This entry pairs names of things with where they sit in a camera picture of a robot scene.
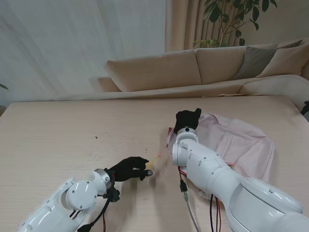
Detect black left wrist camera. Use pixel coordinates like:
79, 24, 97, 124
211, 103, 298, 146
103, 187, 121, 203

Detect white sheer curtain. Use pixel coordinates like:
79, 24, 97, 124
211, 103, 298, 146
0, 0, 168, 103

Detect beige pleated curtain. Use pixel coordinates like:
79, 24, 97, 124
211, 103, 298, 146
164, 0, 309, 53

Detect pale pink backpack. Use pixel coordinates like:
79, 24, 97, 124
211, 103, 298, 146
166, 112, 276, 201

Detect dark object beside table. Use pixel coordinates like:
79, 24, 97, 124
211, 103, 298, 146
300, 100, 309, 117

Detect red right arm wires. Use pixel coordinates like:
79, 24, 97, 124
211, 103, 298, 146
209, 193, 223, 232

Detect green leafy indoor plant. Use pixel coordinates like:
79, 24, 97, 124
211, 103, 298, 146
192, 0, 278, 48

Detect grey throw pillow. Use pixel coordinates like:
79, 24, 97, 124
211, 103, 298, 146
232, 40, 304, 80

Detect grey right arm cable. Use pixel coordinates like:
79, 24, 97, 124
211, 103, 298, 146
179, 178, 201, 232

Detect yellow cord tassel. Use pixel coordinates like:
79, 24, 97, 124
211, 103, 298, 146
145, 154, 163, 170

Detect beige throw pillow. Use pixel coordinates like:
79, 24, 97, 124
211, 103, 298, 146
255, 36, 309, 78

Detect beige sofa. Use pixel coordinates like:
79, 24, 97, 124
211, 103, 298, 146
90, 37, 309, 100

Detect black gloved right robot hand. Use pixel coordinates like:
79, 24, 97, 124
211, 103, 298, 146
174, 108, 202, 135

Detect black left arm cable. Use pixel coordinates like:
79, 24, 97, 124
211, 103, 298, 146
77, 197, 111, 232

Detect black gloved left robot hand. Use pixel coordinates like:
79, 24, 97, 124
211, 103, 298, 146
107, 156, 154, 183

